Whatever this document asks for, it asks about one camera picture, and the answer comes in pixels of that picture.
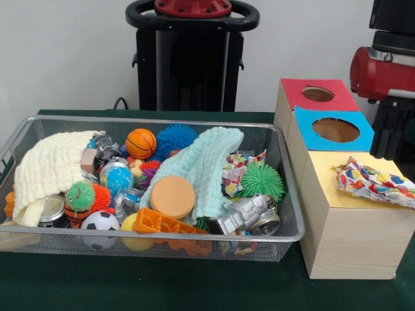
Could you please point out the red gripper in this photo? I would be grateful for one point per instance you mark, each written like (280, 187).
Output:
(376, 74)

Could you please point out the multicolour spotted cloth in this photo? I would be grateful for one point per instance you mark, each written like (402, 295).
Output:
(373, 183)

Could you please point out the wooden box with three holes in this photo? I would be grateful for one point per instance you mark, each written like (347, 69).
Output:
(350, 239)

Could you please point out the clear mesh bin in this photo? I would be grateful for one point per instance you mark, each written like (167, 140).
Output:
(282, 249)

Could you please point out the green spiky ball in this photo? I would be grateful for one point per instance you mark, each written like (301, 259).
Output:
(261, 181)

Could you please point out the silver robot toy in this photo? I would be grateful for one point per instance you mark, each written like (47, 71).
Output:
(243, 210)

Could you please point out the light blue cloth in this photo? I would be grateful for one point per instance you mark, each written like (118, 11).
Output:
(194, 162)

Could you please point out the blue spiky ball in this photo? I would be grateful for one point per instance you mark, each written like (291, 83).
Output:
(175, 139)

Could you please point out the tan toy burger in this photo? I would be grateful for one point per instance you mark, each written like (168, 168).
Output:
(172, 197)

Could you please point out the small orange basketball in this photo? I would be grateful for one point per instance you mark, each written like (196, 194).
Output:
(141, 144)

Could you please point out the orange plastic block toy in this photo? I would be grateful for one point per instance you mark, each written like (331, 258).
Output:
(155, 223)

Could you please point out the dark green table cloth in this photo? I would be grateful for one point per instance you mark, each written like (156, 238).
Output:
(162, 285)

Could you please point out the blue globe ball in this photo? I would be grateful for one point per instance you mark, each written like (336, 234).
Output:
(118, 179)

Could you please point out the small soccer ball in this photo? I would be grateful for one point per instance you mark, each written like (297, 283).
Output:
(99, 222)

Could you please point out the cream white cloth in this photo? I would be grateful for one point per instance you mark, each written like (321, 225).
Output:
(45, 165)

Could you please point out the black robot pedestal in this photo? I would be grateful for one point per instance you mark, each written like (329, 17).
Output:
(191, 64)

